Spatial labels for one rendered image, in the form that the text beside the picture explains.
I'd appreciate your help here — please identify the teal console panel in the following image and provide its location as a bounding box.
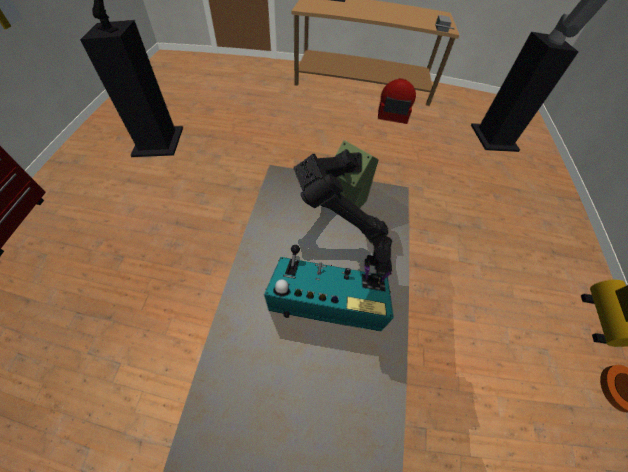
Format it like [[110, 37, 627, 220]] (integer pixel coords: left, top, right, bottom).
[[264, 245, 394, 331]]

